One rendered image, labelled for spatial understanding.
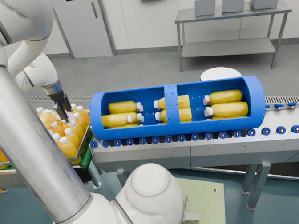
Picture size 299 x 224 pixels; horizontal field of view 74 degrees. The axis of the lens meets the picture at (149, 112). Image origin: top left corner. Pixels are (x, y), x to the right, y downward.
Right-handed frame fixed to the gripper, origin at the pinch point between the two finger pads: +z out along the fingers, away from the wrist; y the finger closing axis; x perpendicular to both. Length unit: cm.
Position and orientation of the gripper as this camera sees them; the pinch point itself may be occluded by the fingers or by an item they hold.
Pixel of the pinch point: (70, 119)
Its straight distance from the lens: 126.5
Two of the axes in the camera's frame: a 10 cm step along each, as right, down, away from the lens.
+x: -9.9, 1.0, 1.3
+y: 0.4, -6.4, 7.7
